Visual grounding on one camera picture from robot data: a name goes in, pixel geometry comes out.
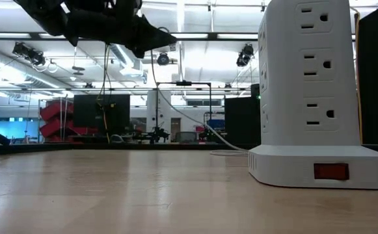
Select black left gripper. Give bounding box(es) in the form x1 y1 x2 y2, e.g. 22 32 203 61
63 0 178 60

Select black aluminium table frame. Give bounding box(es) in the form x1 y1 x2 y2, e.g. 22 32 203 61
0 125 378 156

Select blue lit screen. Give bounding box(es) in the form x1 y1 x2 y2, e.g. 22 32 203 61
0 117 40 141

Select black round ceiling lamp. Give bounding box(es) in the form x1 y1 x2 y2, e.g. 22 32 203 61
157 51 170 66

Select red storage bins stack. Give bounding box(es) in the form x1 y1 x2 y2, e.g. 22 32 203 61
39 99 99 144

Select white power strip tower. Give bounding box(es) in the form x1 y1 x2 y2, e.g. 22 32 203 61
247 0 378 190

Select small black distant robot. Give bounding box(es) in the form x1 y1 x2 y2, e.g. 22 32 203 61
142 125 170 144

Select black horizontal frame beam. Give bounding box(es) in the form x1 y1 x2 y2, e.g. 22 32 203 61
0 31 261 42

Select black metal stand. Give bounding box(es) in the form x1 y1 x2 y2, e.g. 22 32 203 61
155 80 213 144

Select silver ceiling duct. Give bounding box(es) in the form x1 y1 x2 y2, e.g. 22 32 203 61
0 44 75 98

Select black monitor panel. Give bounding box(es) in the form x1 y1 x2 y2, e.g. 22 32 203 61
73 94 131 137

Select black ceiling camera cluster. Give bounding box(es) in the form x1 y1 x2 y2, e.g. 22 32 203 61
236 44 255 68
12 42 46 67

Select black cabinet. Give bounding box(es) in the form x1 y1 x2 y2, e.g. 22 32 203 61
224 83 262 146

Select white pillar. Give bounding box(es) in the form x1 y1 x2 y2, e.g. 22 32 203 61
146 90 172 142

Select hanging black yellow cables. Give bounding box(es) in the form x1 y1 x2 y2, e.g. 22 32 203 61
96 44 111 144

